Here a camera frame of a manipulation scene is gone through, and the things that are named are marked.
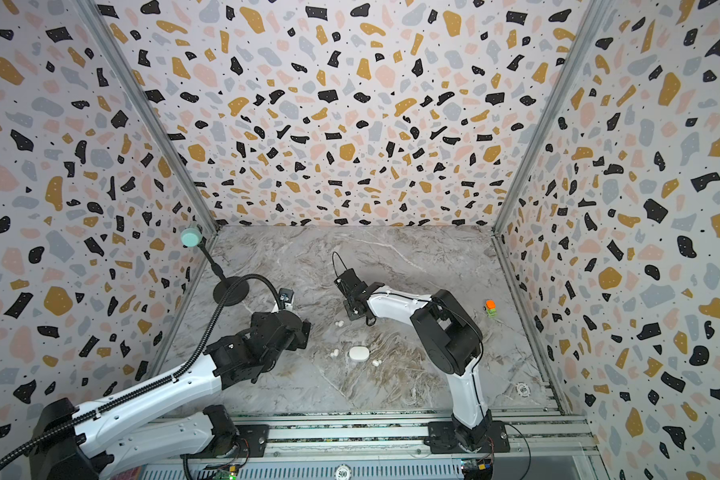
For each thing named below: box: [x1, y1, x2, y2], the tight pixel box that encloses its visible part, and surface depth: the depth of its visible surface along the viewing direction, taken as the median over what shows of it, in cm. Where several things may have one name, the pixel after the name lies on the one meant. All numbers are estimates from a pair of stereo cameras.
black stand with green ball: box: [180, 223, 250, 307], surface depth 101 cm
